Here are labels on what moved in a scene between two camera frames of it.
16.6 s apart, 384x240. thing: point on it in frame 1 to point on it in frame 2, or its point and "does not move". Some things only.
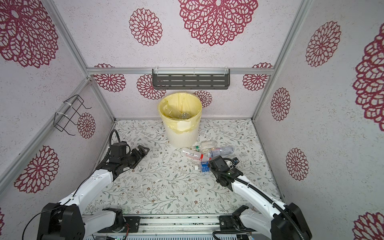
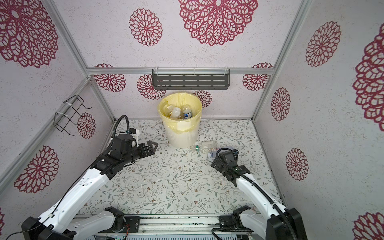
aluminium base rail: x=175 y=225 does not move
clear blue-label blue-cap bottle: x=203 y=166 to x=187 y=114
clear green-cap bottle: x=206 y=145 does not move
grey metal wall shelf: x=191 y=78 does not move
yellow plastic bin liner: x=180 y=112 does not move
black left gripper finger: x=143 y=149 to x=151 y=150
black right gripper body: x=218 y=178 to x=219 y=167
